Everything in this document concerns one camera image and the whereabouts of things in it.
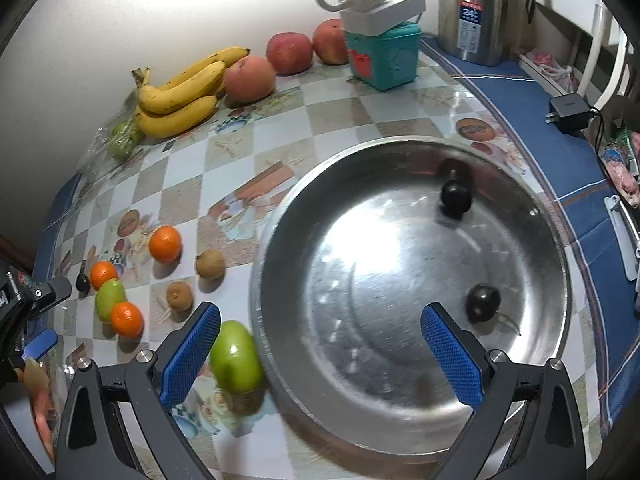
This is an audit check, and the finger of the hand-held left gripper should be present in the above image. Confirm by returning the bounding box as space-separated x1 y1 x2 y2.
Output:
34 276 73 309
21 329 59 362

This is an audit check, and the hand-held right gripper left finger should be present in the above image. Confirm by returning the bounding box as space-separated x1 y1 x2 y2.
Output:
54 301 223 480

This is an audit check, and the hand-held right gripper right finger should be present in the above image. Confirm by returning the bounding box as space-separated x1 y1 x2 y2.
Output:
420 301 587 480

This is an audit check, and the large green mango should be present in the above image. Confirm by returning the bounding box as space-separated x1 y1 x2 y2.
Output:
208 320 264 395

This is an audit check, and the small green mango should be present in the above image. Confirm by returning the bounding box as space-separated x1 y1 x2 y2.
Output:
95 279 127 323

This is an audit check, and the brown kiwifruit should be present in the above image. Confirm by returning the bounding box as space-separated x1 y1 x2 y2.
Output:
195 249 226 281
166 281 194 312

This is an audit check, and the orange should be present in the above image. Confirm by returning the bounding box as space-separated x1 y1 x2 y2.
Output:
89 261 119 291
110 301 145 337
149 225 183 264

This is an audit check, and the stainless steel basin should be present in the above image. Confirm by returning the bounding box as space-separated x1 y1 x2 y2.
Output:
248 136 573 466

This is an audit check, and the person's left hand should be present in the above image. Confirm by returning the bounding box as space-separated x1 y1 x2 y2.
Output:
15 357 57 461

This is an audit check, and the dark purple plum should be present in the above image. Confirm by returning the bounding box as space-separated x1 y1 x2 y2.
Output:
439 180 473 220
466 283 502 323

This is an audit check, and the plastic bag of green fruit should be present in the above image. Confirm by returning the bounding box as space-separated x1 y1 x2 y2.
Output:
85 110 146 181

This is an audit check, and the white phone stand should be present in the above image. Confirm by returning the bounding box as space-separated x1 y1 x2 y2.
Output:
604 195 640 283

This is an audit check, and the yellow banana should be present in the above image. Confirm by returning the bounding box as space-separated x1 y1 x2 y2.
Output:
150 46 251 92
131 61 227 115
132 95 218 139

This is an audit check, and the bag of raw meat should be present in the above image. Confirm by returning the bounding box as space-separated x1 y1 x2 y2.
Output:
602 130 640 206

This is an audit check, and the black power adapter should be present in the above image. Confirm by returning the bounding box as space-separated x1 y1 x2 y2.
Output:
548 94 591 134

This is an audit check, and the checkered tablecloth with blue border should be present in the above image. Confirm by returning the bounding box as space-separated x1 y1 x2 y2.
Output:
40 35 640 480

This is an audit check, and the peach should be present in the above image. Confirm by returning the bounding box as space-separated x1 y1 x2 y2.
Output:
222 56 277 103

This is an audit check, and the teal plastic box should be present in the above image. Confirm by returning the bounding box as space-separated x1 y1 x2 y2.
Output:
344 22 423 92

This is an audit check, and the pink plastic bag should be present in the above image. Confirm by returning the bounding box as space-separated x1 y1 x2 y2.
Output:
525 50 578 93

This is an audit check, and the red apple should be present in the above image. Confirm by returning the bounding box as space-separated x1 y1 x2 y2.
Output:
266 32 314 77
312 19 350 66

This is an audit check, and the white power strip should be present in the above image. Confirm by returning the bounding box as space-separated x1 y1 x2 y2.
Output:
340 0 427 37

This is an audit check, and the black adapter cable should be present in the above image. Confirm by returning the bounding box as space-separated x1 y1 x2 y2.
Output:
587 105 640 186

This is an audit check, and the white plastic frame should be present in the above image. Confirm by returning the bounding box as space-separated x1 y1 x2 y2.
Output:
582 2 631 111

